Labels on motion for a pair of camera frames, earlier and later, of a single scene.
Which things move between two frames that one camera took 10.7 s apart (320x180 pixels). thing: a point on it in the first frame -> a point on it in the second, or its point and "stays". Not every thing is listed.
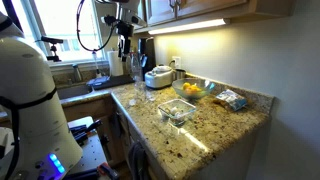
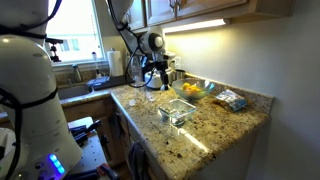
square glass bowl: [176, 111] stays
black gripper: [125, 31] -> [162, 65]
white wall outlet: [177, 61] stays
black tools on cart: [81, 131] stays
